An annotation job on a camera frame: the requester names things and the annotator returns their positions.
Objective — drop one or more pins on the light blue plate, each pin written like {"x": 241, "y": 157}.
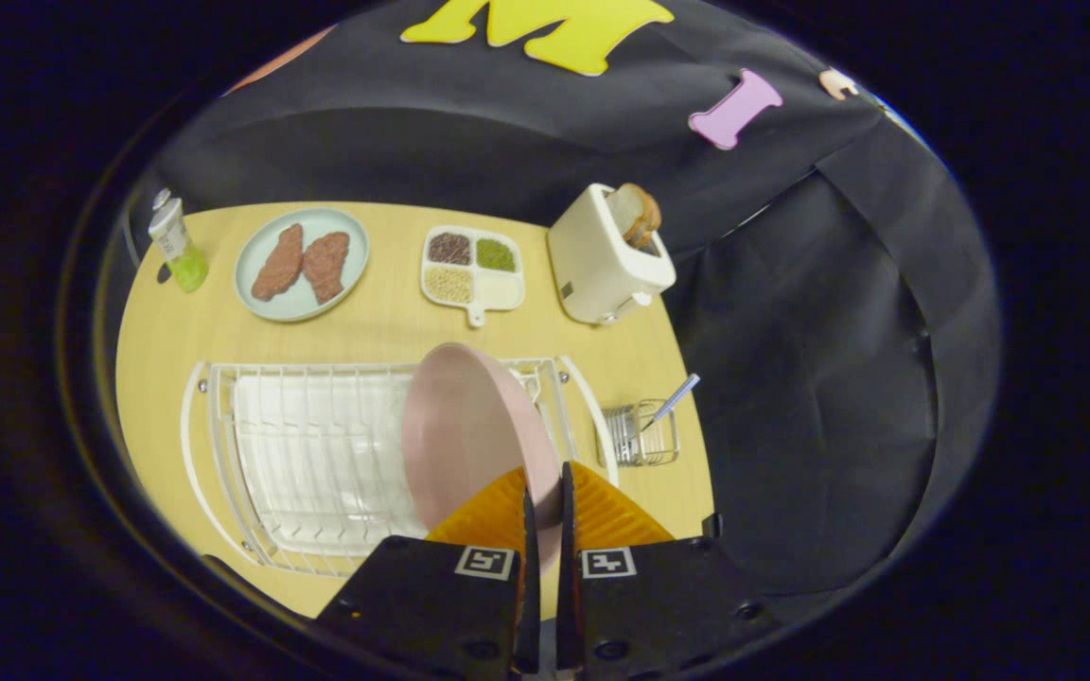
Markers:
{"x": 299, "y": 308}

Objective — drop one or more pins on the brown toast slice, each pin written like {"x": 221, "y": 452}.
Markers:
{"x": 641, "y": 213}

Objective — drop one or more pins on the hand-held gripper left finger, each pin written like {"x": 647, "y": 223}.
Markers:
{"x": 530, "y": 586}

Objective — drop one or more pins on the cream toaster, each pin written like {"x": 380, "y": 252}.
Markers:
{"x": 602, "y": 274}

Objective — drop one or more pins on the small black block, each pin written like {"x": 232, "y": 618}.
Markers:
{"x": 712, "y": 526}

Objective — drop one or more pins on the pink plate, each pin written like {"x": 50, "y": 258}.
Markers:
{"x": 469, "y": 426}

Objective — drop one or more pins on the brown meat patty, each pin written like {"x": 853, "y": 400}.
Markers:
{"x": 278, "y": 265}
{"x": 325, "y": 265}

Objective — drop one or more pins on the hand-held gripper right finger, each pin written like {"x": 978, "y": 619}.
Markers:
{"x": 566, "y": 586}

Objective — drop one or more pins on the white divided grain tray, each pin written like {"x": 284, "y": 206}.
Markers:
{"x": 498, "y": 291}

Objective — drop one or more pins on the small white green bottle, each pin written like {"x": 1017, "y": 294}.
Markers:
{"x": 181, "y": 251}

